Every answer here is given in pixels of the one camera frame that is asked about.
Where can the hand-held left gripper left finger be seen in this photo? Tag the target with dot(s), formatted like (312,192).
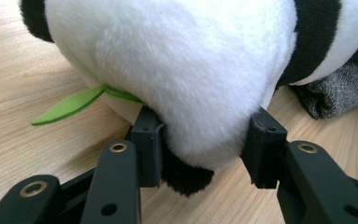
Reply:
(149,149)

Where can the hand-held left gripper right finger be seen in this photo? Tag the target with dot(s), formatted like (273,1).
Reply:
(264,152)

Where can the grey fuzzy sock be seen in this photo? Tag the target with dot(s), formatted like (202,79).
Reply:
(338,93)

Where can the panda plush toy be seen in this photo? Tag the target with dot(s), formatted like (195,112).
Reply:
(183,77)

